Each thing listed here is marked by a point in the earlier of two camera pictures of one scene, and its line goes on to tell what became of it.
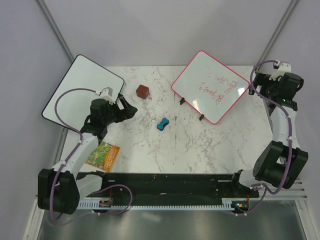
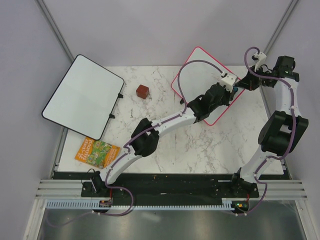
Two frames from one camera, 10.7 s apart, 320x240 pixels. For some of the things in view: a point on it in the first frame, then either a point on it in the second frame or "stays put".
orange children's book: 103,156 stays put
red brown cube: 142,91 stays put
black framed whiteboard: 74,107 stays put
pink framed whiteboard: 209,88 stays put
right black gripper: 263,80 to 247,82
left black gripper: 129,113 to 228,94
